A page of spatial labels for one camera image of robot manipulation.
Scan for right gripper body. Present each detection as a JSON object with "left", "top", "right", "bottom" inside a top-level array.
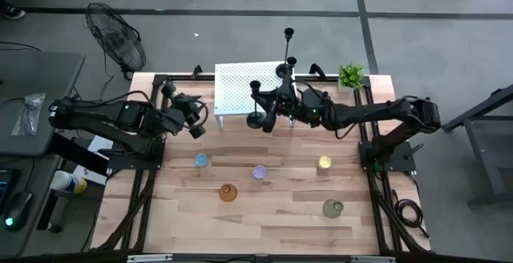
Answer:
[{"left": 262, "top": 77, "right": 306, "bottom": 135}]

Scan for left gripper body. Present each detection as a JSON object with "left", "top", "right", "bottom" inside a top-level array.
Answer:
[{"left": 162, "top": 80, "right": 208, "bottom": 140}]

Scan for short black candlestick holder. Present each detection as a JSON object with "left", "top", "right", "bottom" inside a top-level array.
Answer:
[{"left": 245, "top": 79, "right": 266, "bottom": 130}]

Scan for medium black candlestick holder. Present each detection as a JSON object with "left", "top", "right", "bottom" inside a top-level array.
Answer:
[{"left": 285, "top": 55, "right": 299, "bottom": 95}]

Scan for blue candle jar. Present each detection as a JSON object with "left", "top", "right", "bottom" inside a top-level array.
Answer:
[{"left": 193, "top": 152, "right": 210, "bottom": 169}]

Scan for yellow candle jar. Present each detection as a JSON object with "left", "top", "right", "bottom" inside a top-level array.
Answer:
[{"left": 317, "top": 155, "right": 333, "bottom": 174}]

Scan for amber ribbed glass candle holder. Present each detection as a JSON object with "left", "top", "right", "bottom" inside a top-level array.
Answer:
[{"left": 218, "top": 182, "right": 239, "bottom": 203}]

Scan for smoky grey glass candle holder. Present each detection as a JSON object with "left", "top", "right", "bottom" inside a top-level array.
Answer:
[{"left": 321, "top": 197, "right": 345, "bottom": 220}]

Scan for purple candle jar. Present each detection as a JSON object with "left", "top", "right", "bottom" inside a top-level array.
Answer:
[{"left": 252, "top": 164, "right": 269, "bottom": 180}]

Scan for tall black candlestick holder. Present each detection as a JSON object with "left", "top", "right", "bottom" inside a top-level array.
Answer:
[{"left": 275, "top": 26, "right": 296, "bottom": 79}]

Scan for white perforated shelf riser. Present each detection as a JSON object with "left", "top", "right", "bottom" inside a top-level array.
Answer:
[{"left": 213, "top": 60, "right": 301, "bottom": 130}]

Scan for green plant in white pot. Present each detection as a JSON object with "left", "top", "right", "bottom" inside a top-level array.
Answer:
[{"left": 337, "top": 62, "right": 368, "bottom": 95}]

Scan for white paper sheet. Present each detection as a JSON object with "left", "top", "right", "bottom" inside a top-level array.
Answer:
[
  {"left": 87, "top": 134, "right": 116, "bottom": 155},
  {"left": 73, "top": 164, "right": 110, "bottom": 187}
]

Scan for black floor fan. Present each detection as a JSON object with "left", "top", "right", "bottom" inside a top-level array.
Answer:
[{"left": 83, "top": 1, "right": 147, "bottom": 80}]

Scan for black rectangular box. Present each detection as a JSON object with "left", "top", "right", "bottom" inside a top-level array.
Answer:
[{"left": 48, "top": 132, "right": 112, "bottom": 176}]

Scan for grey side desk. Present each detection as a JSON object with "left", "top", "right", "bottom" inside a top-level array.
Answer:
[{"left": 0, "top": 49, "right": 87, "bottom": 158}]

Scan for white yellow wipes canister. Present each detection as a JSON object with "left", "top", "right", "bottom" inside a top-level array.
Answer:
[{"left": 50, "top": 169, "right": 88, "bottom": 195}]

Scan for grey desk top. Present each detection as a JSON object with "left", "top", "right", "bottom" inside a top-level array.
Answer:
[{"left": 0, "top": 153, "right": 62, "bottom": 258}]

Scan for clear plastic bag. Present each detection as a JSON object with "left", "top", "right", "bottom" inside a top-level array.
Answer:
[{"left": 10, "top": 92, "right": 47, "bottom": 136}]

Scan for black desk leg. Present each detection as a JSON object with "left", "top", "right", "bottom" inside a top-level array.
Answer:
[{"left": 35, "top": 192, "right": 75, "bottom": 234}]

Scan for dark metal stand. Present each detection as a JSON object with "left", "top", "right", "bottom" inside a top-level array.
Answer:
[{"left": 440, "top": 83, "right": 513, "bottom": 208}]

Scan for black computer mouse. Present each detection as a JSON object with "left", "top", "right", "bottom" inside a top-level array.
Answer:
[{"left": 2, "top": 190, "right": 34, "bottom": 233}]

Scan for person's shoe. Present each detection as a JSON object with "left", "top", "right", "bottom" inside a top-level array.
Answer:
[{"left": 0, "top": 4, "right": 27, "bottom": 20}]

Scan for laptop screen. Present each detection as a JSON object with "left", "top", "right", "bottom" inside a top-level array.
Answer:
[{"left": 0, "top": 168, "right": 14, "bottom": 215}]

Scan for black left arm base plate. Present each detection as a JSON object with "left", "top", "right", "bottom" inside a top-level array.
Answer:
[{"left": 107, "top": 148, "right": 166, "bottom": 172}]

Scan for black floor cable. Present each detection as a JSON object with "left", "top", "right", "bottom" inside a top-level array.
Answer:
[{"left": 70, "top": 41, "right": 140, "bottom": 107}]

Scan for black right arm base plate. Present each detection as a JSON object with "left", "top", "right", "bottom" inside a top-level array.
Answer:
[{"left": 357, "top": 139, "right": 424, "bottom": 172}]

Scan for silver bracket plate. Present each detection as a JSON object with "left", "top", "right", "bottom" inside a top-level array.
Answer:
[
  {"left": 127, "top": 253, "right": 173, "bottom": 263},
  {"left": 350, "top": 255, "right": 397, "bottom": 263}
]

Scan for coiled black cable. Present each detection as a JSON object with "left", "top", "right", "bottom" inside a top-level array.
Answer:
[{"left": 390, "top": 188, "right": 430, "bottom": 240}]

